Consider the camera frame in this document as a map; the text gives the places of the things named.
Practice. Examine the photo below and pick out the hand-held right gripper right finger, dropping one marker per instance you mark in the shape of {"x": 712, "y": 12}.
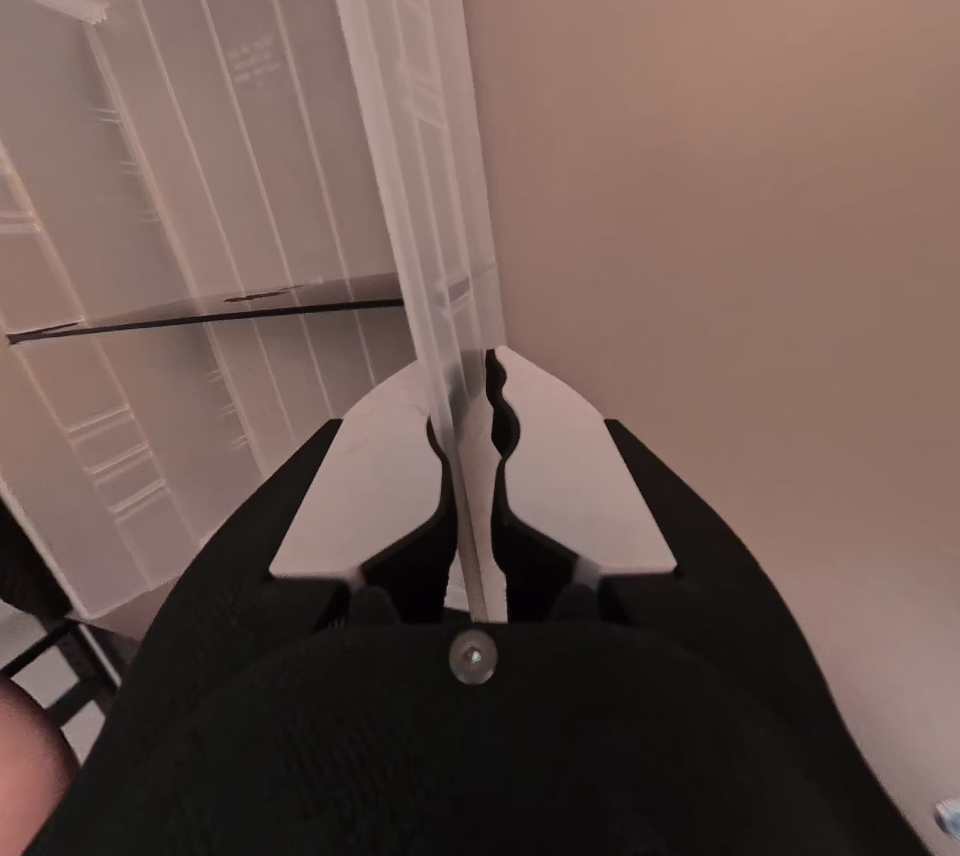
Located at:
{"x": 585, "y": 488}

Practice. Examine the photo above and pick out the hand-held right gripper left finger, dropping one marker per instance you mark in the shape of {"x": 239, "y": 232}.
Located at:
{"x": 367, "y": 488}

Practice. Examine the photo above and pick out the clear plastic bin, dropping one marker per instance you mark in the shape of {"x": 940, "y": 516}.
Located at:
{"x": 187, "y": 196}

